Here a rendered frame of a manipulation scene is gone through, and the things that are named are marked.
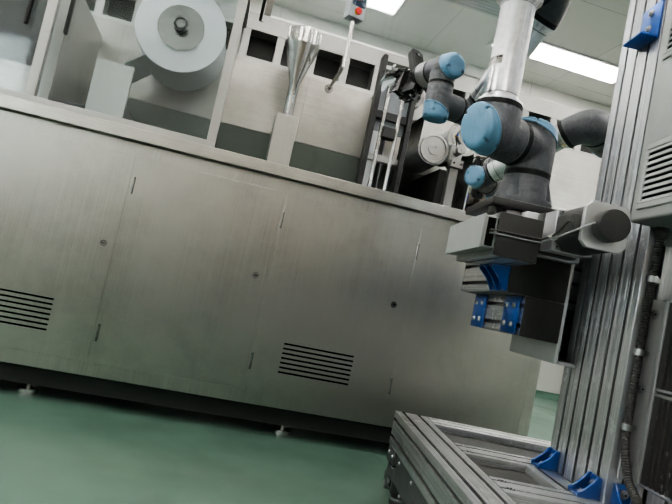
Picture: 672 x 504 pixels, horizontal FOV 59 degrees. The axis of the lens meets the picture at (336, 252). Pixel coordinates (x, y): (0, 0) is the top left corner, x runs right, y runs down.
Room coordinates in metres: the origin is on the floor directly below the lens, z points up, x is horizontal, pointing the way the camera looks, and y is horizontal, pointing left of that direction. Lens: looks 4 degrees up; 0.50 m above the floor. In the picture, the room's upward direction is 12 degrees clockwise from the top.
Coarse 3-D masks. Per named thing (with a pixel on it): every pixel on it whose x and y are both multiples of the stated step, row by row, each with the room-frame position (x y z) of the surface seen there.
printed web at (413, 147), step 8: (424, 120) 2.36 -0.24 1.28; (416, 128) 2.45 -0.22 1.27; (416, 136) 2.42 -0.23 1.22; (384, 144) 2.33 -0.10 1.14; (408, 144) 2.51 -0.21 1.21; (416, 144) 2.39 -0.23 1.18; (448, 144) 2.39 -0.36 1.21; (408, 152) 2.48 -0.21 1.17; (416, 152) 2.39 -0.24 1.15; (408, 160) 2.50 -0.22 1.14; (416, 160) 2.42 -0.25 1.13; (424, 160) 2.37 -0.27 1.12; (376, 168) 2.38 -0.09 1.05; (408, 168) 2.55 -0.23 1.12; (416, 168) 2.50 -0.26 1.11; (424, 168) 2.46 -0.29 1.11; (376, 176) 2.35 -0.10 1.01; (376, 184) 2.34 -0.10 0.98
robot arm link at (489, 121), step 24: (504, 0) 1.43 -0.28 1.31; (528, 0) 1.40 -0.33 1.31; (504, 24) 1.41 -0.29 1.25; (528, 24) 1.41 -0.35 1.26; (504, 48) 1.40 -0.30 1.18; (504, 72) 1.40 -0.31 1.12; (504, 96) 1.38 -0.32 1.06; (480, 120) 1.39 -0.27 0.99; (504, 120) 1.38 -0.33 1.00; (480, 144) 1.40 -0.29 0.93; (504, 144) 1.40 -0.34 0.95
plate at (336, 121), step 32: (256, 64) 2.54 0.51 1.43; (256, 96) 2.54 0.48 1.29; (320, 96) 2.60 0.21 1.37; (352, 96) 2.63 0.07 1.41; (256, 128) 2.55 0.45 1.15; (320, 128) 2.61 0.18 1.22; (352, 128) 2.63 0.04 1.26; (448, 128) 2.72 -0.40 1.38; (576, 160) 2.86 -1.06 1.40; (576, 192) 2.86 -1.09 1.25
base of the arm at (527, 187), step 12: (516, 168) 1.47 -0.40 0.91; (528, 168) 1.45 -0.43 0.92; (504, 180) 1.49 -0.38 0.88; (516, 180) 1.46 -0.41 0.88; (528, 180) 1.45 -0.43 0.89; (540, 180) 1.45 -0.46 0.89; (504, 192) 1.47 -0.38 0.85; (516, 192) 1.45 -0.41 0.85; (528, 192) 1.44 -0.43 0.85; (540, 192) 1.44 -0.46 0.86; (540, 204) 1.44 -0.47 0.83
